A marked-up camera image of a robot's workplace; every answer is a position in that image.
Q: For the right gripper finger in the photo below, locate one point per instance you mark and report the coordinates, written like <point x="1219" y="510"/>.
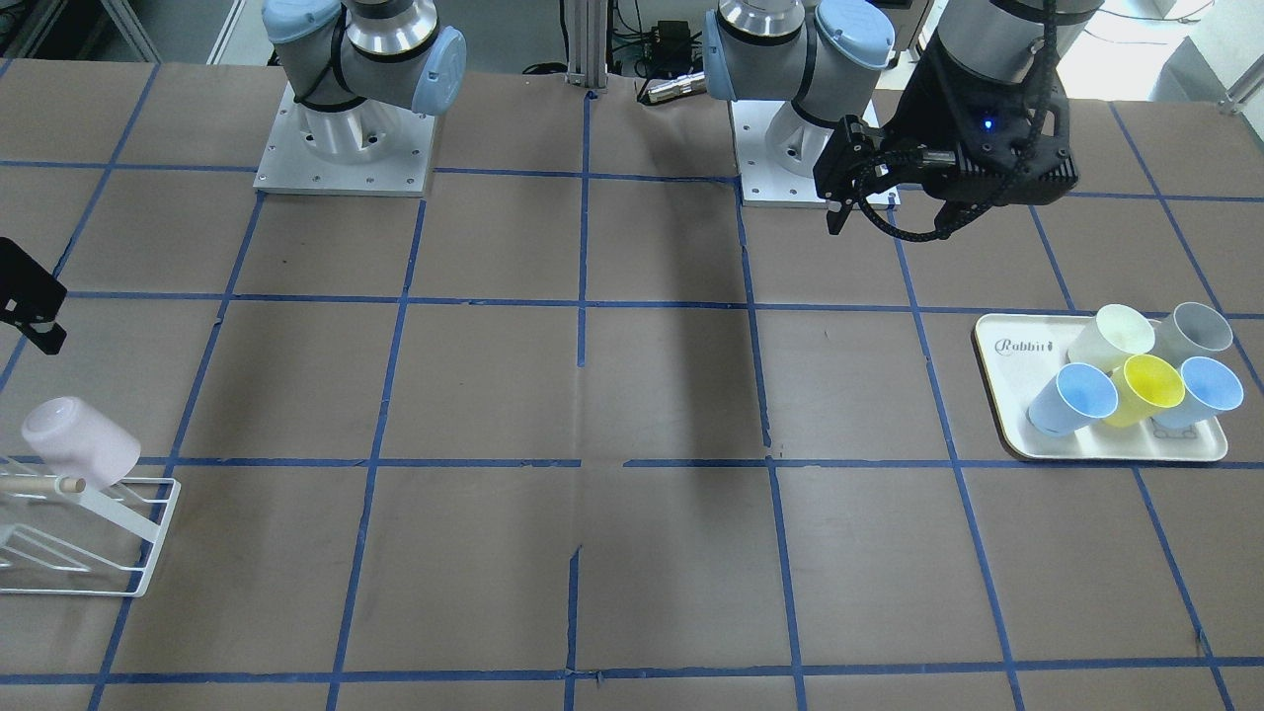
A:
<point x="31" y="298"/>

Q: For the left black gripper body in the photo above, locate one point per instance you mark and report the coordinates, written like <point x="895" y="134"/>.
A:
<point x="925" y="107"/>

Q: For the pink plastic cup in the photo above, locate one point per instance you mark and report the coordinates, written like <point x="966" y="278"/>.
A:
<point x="76" y="440"/>

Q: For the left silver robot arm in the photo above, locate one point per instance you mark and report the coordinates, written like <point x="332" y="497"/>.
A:
<point x="826" y="58"/>

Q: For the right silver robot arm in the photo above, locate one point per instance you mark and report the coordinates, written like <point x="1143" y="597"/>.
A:
<point x="366" y="82"/>

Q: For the cream plastic cup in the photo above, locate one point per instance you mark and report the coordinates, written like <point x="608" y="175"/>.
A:
<point x="1116" y="333"/>

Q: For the front light blue cup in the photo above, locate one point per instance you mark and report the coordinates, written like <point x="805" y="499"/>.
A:
<point x="1078" y="396"/>

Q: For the light blue cup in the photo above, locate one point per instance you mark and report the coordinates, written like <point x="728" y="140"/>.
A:
<point x="1078" y="396"/>
<point x="1210" y="389"/>

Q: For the grey plastic cup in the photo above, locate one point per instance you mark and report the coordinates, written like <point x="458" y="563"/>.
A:
<point x="1191" y="329"/>

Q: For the yellow plastic cup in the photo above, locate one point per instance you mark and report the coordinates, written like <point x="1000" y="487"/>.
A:
<point x="1147" y="385"/>

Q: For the rear light blue cup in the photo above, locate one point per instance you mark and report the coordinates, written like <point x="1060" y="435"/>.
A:
<point x="1210" y="389"/>

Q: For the cream rabbit tray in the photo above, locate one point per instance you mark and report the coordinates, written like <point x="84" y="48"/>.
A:
<point x="1020" y="353"/>

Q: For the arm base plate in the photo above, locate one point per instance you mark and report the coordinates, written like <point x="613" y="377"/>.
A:
<point x="776" y="151"/>
<point x="373" y="150"/>

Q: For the white wire cup rack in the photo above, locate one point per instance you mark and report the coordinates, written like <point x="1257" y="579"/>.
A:
<point x="59" y="537"/>

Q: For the aluminium frame post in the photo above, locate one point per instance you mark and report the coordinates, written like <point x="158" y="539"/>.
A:
<point x="587" y="39"/>

